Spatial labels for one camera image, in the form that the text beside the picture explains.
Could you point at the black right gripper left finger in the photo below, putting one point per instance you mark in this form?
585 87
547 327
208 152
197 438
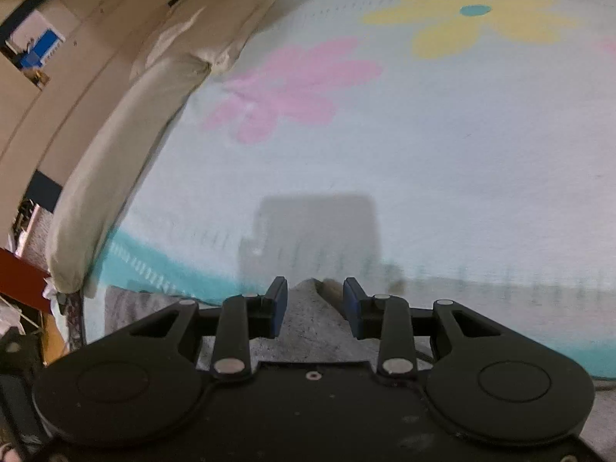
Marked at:
273 307

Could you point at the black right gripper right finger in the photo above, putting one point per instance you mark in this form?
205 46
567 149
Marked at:
361 311

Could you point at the grey melange pants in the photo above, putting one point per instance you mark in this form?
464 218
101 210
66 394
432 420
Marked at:
314 330

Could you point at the floral light blue bedsheet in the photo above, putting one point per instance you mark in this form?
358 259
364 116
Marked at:
459 149

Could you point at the beige mattress edge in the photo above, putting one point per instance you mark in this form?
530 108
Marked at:
197 38

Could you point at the red object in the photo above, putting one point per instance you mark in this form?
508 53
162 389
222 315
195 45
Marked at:
23 282

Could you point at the blue white box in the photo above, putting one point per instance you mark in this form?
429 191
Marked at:
34 40

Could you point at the wooden bed frame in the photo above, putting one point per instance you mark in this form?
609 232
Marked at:
48 129

